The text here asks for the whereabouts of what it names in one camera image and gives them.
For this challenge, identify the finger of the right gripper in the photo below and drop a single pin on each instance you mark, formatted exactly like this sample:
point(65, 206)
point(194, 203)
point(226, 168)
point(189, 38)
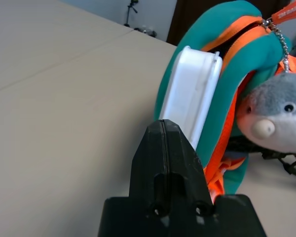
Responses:
point(251, 146)

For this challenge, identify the dark brown door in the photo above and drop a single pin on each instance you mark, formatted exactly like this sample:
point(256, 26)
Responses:
point(180, 19)

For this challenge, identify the black tripod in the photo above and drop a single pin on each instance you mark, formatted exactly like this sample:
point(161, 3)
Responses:
point(131, 10)

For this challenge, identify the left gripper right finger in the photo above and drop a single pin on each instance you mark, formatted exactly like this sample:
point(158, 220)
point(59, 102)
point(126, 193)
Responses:
point(185, 172)

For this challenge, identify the orange and teal backpack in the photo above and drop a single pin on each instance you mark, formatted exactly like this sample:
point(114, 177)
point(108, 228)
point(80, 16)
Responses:
point(236, 81)

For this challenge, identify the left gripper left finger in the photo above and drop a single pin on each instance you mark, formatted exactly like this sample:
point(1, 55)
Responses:
point(150, 168)

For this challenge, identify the white pencil case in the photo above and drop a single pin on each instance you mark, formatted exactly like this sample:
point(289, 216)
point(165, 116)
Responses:
point(190, 86)

